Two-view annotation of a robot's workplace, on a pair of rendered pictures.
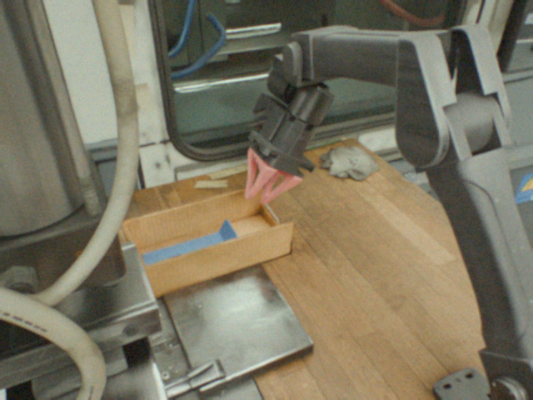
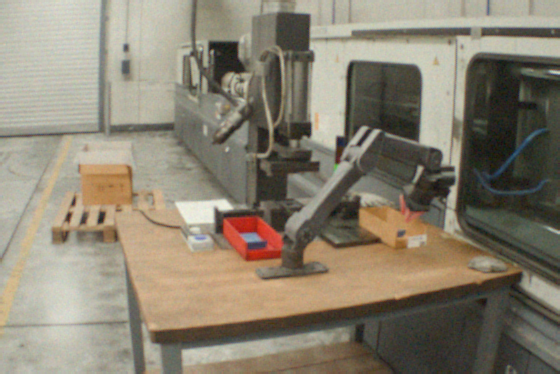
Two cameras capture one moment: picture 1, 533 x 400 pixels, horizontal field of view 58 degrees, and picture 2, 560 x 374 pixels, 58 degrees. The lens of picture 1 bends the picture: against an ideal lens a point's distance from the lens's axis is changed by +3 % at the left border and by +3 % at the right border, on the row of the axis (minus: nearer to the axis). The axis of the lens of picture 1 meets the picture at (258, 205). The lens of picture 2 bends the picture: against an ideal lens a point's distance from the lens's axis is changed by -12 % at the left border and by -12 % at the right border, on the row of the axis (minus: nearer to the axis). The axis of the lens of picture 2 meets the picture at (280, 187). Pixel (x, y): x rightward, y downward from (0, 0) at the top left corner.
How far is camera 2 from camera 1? 1.80 m
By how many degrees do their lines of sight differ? 85
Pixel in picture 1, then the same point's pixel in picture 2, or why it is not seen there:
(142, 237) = (389, 219)
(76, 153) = (289, 108)
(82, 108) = not seen: hidden behind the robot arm
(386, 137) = (547, 291)
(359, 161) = (484, 263)
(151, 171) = (447, 224)
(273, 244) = (389, 235)
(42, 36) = (289, 91)
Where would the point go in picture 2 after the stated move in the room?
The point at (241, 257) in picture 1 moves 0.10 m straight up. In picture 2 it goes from (380, 232) to (383, 202)
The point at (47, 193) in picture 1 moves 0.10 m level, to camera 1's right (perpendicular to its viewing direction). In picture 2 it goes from (287, 114) to (285, 117)
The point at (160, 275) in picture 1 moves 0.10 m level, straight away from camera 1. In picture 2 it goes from (362, 217) to (388, 215)
